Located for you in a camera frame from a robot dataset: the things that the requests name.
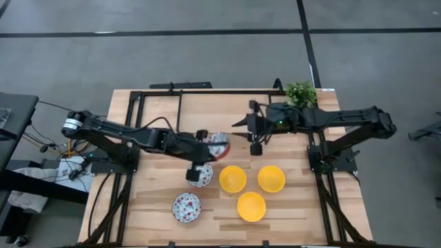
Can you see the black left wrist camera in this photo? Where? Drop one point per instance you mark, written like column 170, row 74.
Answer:
column 193, row 174

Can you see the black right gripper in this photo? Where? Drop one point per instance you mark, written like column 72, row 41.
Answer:
column 275, row 122

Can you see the black arched bracket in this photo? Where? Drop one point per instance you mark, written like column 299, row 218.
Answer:
column 277, row 80

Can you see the yellow plastic mini bowl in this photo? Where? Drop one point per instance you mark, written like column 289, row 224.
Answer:
column 251, row 206
column 271, row 178
column 233, row 179

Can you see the black desk crossbeam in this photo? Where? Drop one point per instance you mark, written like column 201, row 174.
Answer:
column 41, row 187

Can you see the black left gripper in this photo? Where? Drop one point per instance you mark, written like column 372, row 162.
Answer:
column 191, row 146

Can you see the black office chair base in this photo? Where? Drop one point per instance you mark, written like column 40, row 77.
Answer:
column 427, row 131

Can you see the black caster wheel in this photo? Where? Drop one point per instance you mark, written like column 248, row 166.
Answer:
column 20, row 241

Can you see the small green artificial plant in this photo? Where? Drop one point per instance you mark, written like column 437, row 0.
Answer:
column 300, row 93

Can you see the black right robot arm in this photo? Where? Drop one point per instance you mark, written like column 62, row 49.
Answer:
column 344, row 118

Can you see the black clamp bracket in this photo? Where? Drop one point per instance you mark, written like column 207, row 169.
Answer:
column 265, row 244
column 171, row 245

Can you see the red floral-print mini bowl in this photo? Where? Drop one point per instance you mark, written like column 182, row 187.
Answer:
column 207, row 175
column 186, row 207
column 217, row 151

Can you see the white crumpled cloth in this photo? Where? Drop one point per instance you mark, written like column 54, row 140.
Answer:
column 31, row 203

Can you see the black metal table frame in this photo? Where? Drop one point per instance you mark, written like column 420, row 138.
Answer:
column 224, row 92

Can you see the dark grey desk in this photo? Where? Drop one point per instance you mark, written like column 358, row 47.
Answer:
column 17, row 110

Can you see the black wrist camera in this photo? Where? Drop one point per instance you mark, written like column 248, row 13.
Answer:
column 256, row 149
column 193, row 174

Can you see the black bar-shaped device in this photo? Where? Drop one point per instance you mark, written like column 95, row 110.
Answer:
column 193, row 85

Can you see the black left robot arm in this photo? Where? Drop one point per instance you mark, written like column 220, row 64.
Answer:
column 103, row 129

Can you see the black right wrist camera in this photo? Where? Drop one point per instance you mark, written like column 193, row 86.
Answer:
column 256, row 149

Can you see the grey item on desk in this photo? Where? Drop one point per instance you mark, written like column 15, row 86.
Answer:
column 4, row 117

